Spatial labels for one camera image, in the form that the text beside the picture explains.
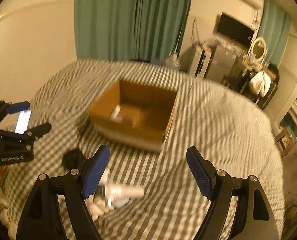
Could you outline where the white hair dryer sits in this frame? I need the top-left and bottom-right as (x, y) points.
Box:
(94, 184), (145, 201)

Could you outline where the lit smartphone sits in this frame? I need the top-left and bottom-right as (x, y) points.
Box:
(15, 110), (31, 134)

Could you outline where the black hair scrunchie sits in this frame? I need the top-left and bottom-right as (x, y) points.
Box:
(62, 148), (86, 172)

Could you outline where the small blue-white case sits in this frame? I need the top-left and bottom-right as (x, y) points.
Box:
(111, 198), (130, 209)

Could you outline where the grey checked bed cover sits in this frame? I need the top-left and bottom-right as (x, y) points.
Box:
(0, 58), (285, 240)

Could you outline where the white bottle in box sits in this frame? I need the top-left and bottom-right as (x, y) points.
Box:
(110, 105), (121, 120)

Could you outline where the brown cardboard box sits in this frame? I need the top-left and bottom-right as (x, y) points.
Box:
(88, 79), (177, 153)

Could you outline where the black chair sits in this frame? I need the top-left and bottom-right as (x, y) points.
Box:
(238, 63), (279, 110)

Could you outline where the white cloth on chair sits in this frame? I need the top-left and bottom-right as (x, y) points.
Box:
(248, 70), (271, 98)

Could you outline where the small grey fridge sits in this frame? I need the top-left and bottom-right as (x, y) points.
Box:
(205, 45), (238, 83)

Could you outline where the oval vanity mirror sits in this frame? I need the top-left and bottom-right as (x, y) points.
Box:
(248, 37), (267, 62)

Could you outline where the grey suitcase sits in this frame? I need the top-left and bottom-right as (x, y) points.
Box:
(182, 42), (212, 79)

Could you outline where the green window curtain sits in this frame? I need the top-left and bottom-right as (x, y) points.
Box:
(258, 0), (291, 66)

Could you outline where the wooden picture frame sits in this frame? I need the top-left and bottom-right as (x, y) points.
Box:
(274, 128), (295, 158)

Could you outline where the black wall television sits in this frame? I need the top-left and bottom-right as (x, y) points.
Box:
(217, 12), (254, 47)

